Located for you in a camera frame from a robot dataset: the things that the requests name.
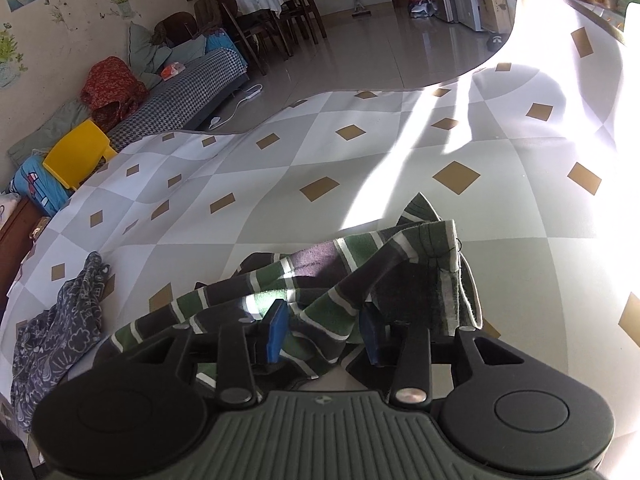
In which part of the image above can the brown wooden cabinet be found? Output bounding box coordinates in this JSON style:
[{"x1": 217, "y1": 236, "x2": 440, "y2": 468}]
[{"x1": 0, "y1": 195, "x2": 51, "y2": 311}]

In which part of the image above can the dark grey printed cloth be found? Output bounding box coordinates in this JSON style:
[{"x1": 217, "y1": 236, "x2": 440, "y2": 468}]
[{"x1": 10, "y1": 251, "x2": 111, "y2": 433}]

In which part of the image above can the yellow plastic chair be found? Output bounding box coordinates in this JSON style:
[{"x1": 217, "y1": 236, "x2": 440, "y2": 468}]
[{"x1": 42, "y1": 119, "x2": 117, "y2": 192}]

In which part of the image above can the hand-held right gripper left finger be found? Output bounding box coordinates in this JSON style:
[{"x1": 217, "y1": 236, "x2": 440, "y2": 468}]
[{"x1": 102, "y1": 299, "x2": 292, "y2": 407}]

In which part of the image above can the blue patterned cushion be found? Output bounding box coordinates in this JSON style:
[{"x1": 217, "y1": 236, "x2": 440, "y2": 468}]
[{"x1": 205, "y1": 30, "x2": 247, "y2": 73}]

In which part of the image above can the red patterned cloth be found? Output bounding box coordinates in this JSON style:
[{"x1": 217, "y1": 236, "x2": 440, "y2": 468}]
[{"x1": 81, "y1": 57, "x2": 151, "y2": 131}]

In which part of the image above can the grey-green cushion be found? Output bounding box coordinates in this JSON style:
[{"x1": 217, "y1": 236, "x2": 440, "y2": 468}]
[{"x1": 7, "y1": 99, "x2": 93, "y2": 163}]

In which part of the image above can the pale green pillow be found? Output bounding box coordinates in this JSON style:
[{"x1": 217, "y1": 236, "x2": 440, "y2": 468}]
[{"x1": 127, "y1": 20, "x2": 208, "y2": 88}]

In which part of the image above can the grey white diamond-pattern mat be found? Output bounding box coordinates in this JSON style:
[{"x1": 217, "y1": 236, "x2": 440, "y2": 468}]
[{"x1": 0, "y1": 0, "x2": 640, "y2": 480}]

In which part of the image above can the green brown striped t-shirt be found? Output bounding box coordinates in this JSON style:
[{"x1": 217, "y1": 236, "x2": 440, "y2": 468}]
[{"x1": 95, "y1": 192, "x2": 483, "y2": 391}]

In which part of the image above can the houndstooth sofa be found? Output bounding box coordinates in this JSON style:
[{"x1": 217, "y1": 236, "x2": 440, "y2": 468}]
[{"x1": 107, "y1": 49, "x2": 251, "y2": 153}]

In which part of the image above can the white power strip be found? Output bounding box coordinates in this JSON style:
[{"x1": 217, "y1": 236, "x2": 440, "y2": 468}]
[{"x1": 207, "y1": 84, "x2": 263, "y2": 132}]

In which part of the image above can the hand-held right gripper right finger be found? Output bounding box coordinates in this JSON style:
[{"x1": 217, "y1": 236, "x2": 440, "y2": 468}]
[{"x1": 357, "y1": 304, "x2": 523, "y2": 406}]

